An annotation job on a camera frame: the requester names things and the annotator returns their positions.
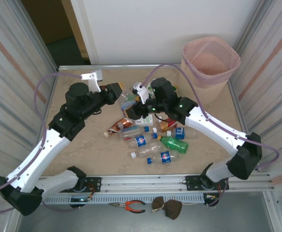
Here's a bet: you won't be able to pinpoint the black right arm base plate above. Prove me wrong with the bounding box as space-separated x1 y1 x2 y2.
184 175 230 192

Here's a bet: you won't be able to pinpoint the clear bottle blue Pepsi label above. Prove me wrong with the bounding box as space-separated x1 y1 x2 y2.
127 133 159 148
146 151 180 165

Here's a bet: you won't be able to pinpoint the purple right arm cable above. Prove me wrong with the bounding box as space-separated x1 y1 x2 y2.
142 63 281 207

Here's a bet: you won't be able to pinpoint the aluminium mounting rail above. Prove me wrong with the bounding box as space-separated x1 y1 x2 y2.
13 172 276 194

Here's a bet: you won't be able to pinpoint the tan wooden door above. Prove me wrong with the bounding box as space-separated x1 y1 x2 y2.
60 0 90 59

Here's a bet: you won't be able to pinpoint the pliers with orange handles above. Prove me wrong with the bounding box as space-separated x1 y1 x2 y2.
108 200 146 214

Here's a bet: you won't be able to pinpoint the clear unlabelled bottle white cap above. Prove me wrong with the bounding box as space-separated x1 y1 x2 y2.
130 144 165 160

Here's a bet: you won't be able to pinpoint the brown cloth bundle with twine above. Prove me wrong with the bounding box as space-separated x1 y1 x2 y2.
151 196 183 220

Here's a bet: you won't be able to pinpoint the clear bottle blue label white cap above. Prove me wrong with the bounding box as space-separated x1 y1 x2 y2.
167 127 199 141

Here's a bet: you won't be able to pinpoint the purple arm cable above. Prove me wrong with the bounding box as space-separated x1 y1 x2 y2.
142 63 281 207
0 72 84 215

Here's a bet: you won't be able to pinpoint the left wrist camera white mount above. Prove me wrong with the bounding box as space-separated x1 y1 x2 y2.
80 69 103 93

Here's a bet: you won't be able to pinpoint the pink waste basket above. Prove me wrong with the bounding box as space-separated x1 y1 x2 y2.
181 36 241 84

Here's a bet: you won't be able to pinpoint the white door frame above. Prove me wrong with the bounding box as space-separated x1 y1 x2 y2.
70 0 100 65

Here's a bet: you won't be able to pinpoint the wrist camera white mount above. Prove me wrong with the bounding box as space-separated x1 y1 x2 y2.
132 81 148 105
80 69 103 93

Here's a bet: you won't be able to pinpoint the clear bottle grey-blue label blue cap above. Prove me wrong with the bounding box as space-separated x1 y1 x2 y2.
120 87 138 114

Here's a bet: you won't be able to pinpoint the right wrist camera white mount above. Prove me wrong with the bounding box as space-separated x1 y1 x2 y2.
132 81 148 105

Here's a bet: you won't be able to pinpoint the clear bottle orange label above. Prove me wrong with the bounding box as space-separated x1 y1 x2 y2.
103 117 134 139

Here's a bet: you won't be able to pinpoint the aluminium table frame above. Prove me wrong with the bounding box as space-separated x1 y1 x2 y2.
36 63 262 175

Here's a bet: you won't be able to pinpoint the clear unlabelled bottle blue cap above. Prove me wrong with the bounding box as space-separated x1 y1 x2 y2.
118 125 149 139

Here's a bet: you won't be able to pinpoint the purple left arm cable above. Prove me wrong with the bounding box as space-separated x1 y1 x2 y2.
0 72 84 215

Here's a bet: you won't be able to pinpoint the bottle with red gold label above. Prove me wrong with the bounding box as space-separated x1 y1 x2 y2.
153 119 178 133

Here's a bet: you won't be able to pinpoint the circuit board with green light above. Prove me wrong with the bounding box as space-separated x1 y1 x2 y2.
70 196 92 203

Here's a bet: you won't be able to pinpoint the grey slotted cable duct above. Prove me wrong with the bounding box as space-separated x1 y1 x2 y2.
42 192 220 205

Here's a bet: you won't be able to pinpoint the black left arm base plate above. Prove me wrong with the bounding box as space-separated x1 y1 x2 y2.
58 176 102 193

